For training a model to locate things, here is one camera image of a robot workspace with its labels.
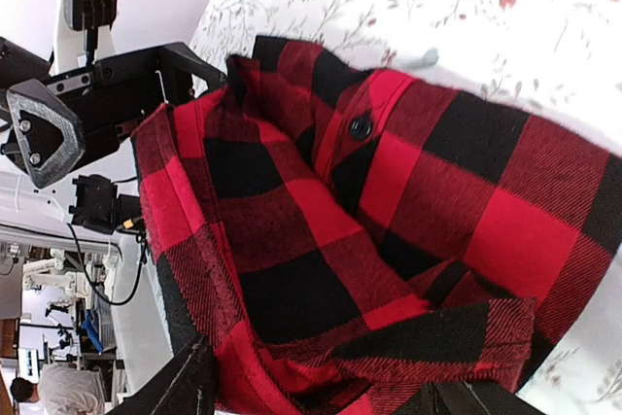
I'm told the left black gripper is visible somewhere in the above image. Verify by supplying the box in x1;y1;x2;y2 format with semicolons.
1;42;226;189

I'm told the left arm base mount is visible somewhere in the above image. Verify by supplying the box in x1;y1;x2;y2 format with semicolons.
68;175;145;235

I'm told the person in grey shirt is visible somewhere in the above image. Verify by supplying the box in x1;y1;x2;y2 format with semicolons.
10;363;106;415

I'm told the red black plaid shirt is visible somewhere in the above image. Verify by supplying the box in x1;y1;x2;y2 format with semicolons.
132;37;621;414

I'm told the floral patterned table mat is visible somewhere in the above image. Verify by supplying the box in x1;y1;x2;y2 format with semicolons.
187;0;622;415

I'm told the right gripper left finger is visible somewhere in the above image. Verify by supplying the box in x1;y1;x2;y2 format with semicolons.
109;336;218;415

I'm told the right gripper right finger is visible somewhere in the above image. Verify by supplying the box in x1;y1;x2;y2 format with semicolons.
422;382;539;415

